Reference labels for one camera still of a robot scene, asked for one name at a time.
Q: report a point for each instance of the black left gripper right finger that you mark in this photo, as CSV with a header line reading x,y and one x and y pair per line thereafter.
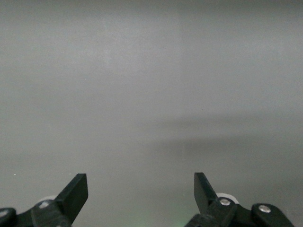
x,y
208,205

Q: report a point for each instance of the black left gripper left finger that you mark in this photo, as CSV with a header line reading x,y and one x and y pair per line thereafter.
x,y
68,201

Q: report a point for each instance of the dark grey table mat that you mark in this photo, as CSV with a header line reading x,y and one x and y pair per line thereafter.
x,y
151,82

